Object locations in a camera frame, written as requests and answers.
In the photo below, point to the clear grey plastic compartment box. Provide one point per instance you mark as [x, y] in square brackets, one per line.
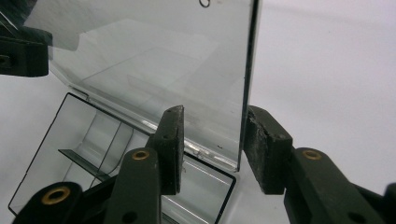
[140, 62]

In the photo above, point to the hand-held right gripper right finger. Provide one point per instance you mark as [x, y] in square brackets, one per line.
[267, 155]

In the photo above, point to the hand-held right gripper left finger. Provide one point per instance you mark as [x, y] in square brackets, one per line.
[169, 149]

